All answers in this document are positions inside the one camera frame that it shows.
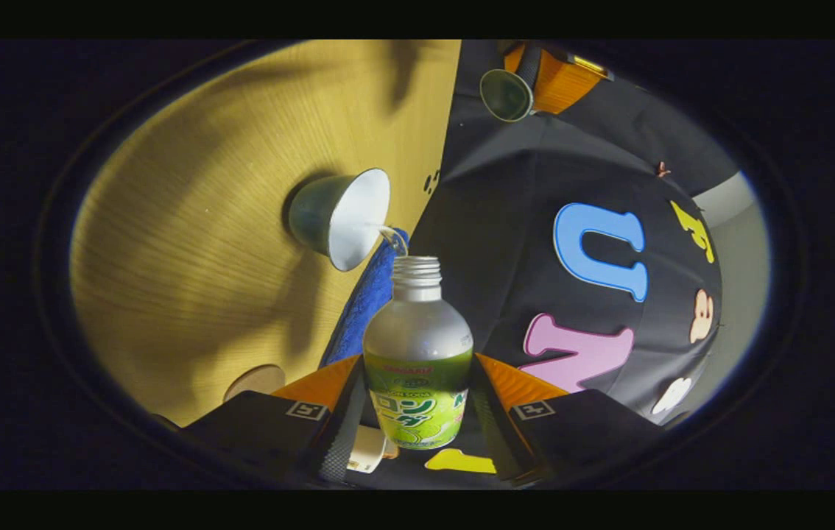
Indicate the white toaster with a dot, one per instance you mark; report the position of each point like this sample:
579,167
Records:
366,450

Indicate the blue towel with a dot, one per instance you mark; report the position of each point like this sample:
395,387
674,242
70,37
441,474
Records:
366,302

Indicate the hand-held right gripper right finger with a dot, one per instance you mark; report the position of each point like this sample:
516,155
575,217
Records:
495,434

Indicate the teal teacup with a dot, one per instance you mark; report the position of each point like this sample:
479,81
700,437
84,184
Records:
314,213

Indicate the teal teacup lid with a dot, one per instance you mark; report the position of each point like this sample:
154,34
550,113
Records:
506,96

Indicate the silver green water bottle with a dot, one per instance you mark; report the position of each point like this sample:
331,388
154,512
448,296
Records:
417,346

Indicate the bread slice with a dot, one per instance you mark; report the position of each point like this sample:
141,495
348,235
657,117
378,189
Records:
391,448

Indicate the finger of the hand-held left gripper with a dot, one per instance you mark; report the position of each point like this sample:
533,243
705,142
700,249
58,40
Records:
561,81
528,59

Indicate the black backdrop cloth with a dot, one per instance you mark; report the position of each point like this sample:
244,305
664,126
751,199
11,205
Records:
506,221

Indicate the small orange clip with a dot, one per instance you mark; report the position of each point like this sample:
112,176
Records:
662,169

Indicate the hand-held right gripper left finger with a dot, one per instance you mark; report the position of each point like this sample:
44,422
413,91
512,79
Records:
329,434

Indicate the round brown coaster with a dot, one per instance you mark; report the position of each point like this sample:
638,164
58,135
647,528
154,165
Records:
255,383

